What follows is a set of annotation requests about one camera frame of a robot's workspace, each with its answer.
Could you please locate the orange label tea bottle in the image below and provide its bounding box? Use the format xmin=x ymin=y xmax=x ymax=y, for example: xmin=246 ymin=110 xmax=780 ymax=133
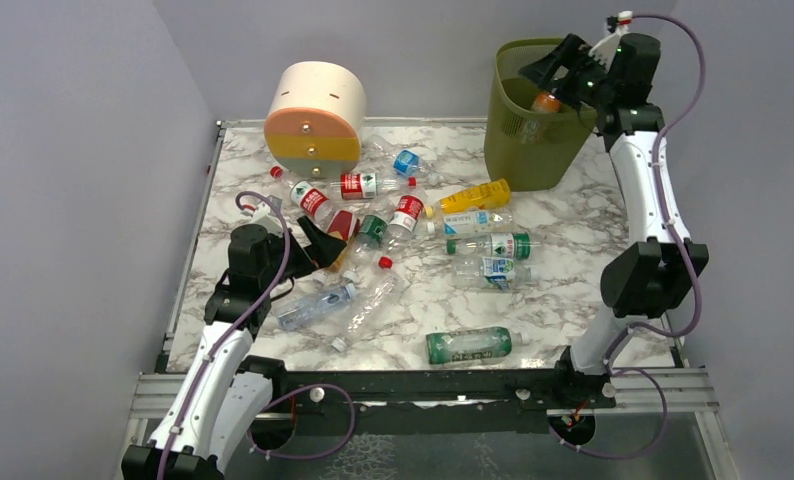
xmin=520 ymin=91 xmax=562 ymax=145

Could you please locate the red white label water bottle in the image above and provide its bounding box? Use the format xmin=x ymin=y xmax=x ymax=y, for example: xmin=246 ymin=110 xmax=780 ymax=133
xmin=384 ymin=187 xmax=427 ymax=249

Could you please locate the blue green label lemon bottle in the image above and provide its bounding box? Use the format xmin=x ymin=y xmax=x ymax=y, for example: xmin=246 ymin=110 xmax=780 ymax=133
xmin=451 ymin=256 xmax=536 ymax=291

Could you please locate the green label tea bottle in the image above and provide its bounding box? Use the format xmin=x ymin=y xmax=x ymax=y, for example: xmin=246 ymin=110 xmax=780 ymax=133
xmin=425 ymin=326 xmax=532 ymax=366

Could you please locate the green cap water bottle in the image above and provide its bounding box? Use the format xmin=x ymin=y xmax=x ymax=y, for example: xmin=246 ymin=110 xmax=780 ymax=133
xmin=445 ymin=232 xmax=540 ymax=260

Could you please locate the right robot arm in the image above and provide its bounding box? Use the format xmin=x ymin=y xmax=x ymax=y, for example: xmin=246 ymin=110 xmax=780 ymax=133
xmin=519 ymin=33 xmax=709 ymax=402

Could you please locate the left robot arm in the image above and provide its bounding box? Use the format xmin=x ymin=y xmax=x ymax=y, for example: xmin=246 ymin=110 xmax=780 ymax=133
xmin=121 ymin=217 xmax=346 ymax=479

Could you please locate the green mesh waste bin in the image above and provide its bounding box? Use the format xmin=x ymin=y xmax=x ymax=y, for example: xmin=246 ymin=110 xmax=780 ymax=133
xmin=484 ymin=37 xmax=596 ymax=192

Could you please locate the red gold label bottle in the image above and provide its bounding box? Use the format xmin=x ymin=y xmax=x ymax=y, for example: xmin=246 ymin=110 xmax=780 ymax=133
xmin=326 ymin=209 xmax=361 ymax=273

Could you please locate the clear bottle pale blue cap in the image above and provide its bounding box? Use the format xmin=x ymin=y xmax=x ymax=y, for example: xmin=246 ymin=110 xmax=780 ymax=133
xmin=276 ymin=283 xmax=357 ymax=331

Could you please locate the red label bottle top left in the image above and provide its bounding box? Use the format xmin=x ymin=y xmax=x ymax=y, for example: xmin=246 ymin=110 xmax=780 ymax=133
xmin=269 ymin=166 xmax=338 ymax=227

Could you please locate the red label bottle red cap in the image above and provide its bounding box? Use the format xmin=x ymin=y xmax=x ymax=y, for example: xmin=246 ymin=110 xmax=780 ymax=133
xmin=327 ymin=172 xmax=417 ymax=201

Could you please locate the clear bottle blue label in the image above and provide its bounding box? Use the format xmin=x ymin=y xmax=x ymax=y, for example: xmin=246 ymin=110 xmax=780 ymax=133
xmin=364 ymin=134 xmax=441 ymax=185

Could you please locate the yellow juice bottle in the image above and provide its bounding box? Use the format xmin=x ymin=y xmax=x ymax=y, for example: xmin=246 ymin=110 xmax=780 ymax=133
xmin=424 ymin=179 xmax=512 ymax=219

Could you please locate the round cream drawer cabinet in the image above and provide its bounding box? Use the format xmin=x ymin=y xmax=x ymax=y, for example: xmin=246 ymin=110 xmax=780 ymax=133
xmin=263 ymin=61 xmax=366 ymax=179

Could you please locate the white blue label tea bottle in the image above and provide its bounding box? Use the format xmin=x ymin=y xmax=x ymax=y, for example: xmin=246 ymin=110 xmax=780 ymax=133
xmin=422 ymin=209 xmax=516 ymax=239

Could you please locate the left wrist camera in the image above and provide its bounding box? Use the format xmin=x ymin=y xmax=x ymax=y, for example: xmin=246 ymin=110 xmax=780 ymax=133
xmin=241 ymin=202 xmax=283 ymax=236

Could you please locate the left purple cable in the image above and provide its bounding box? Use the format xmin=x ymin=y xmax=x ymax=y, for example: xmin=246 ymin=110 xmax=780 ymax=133
xmin=155 ymin=190 xmax=357 ymax=480

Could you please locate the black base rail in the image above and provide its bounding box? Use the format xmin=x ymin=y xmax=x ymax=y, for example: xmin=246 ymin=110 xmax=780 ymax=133
xmin=155 ymin=354 xmax=617 ymax=452

